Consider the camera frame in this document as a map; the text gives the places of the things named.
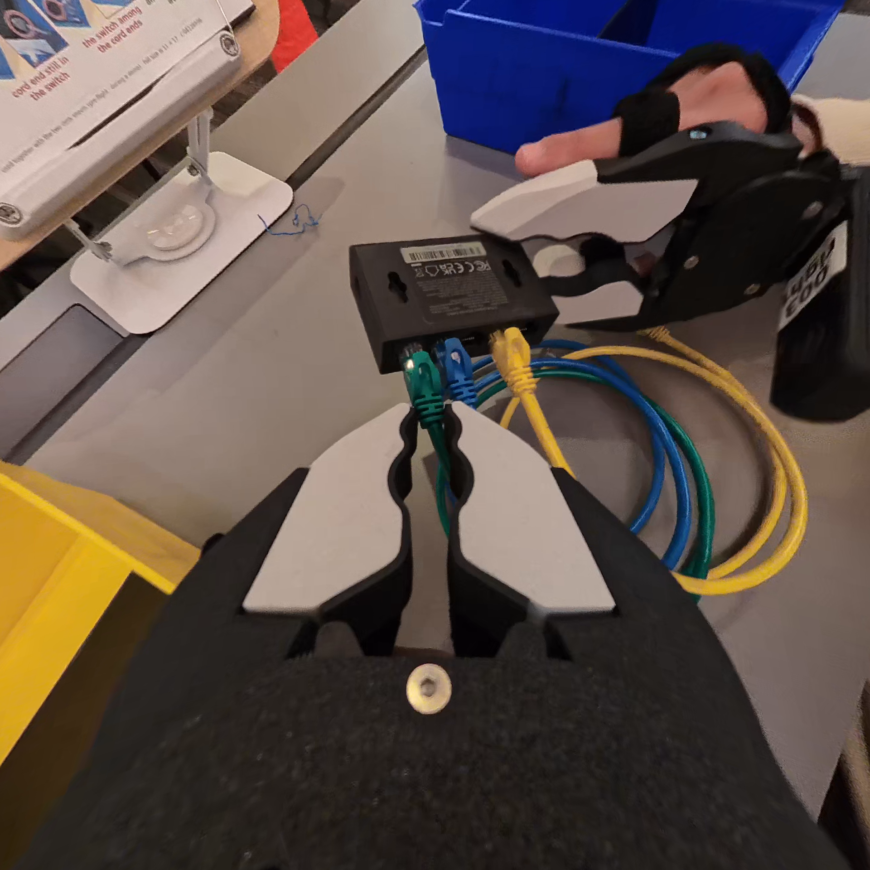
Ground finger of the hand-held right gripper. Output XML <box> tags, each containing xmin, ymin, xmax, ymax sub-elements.
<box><xmin>533</xmin><ymin>238</ymin><xmax>647</xmax><ymax>326</ymax></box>
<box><xmin>470</xmin><ymin>159</ymin><xmax>701</xmax><ymax>244</ymax></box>

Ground black bin divider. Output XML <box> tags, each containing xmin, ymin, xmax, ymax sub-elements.
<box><xmin>598</xmin><ymin>0</ymin><xmax>657</xmax><ymax>47</ymax></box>

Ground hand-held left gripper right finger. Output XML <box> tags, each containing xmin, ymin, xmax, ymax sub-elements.
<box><xmin>445</xmin><ymin>401</ymin><xmax>617</xmax><ymax>659</ymax></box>

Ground blue plastic bin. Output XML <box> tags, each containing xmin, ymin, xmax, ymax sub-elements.
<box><xmin>415</xmin><ymin>0</ymin><xmax>845</xmax><ymax>156</ymax></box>

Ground orange striped traffic cone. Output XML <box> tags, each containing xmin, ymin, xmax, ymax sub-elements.
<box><xmin>271</xmin><ymin>0</ymin><xmax>320</xmax><ymax>74</ymax></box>

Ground yellow plastic bin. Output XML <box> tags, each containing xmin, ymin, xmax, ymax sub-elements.
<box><xmin>0</xmin><ymin>462</ymin><xmax>203</xmax><ymax>765</ymax></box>

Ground person's right forearm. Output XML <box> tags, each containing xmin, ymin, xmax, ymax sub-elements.
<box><xmin>792</xmin><ymin>94</ymin><xmax>870</xmax><ymax>167</ymax></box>

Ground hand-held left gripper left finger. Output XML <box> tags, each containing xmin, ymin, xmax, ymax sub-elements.
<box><xmin>241</xmin><ymin>402</ymin><xmax>413</xmax><ymax>658</ymax></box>

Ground dark desk cable flap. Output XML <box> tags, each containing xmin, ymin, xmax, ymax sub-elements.
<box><xmin>0</xmin><ymin>304</ymin><xmax>140</xmax><ymax>439</ymax></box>

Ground beige trousers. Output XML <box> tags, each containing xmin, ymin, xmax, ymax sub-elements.
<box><xmin>839</xmin><ymin>680</ymin><xmax>870</xmax><ymax>817</ymax></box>

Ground black network switch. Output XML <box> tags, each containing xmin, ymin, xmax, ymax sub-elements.
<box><xmin>348</xmin><ymin>234</ymin><xmax>560</xmax><ymax>376</ymax></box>

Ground person's right hand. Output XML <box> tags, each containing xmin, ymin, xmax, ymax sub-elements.
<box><xmin>515</xmin><ymin>44</ymin><xmax>793</xmax><ymax>179</ymax></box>

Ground blue ethernet cable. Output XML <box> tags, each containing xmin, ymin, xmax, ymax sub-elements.
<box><xmin>434</xmin><ymin>338</ymin><xmax>693</xmax><ymax>572</ymax></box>

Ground blue thread scrap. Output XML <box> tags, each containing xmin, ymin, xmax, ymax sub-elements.
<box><xmin>258</xmin><ymin>203</ymin><xmax>322</xmax><ymax>237</ymax></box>

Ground green ethernet cable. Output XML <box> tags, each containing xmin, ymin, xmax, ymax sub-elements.
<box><xmin>404</xmin><ymin>350</ymin><xmax>716</xmax><ymax>606</ymax></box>

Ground yellow ethernet cable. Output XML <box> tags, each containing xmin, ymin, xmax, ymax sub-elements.
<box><xmin>491</xmin><ymin>326</ymin><xmax>810</xmax><ymax>598</ymax></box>

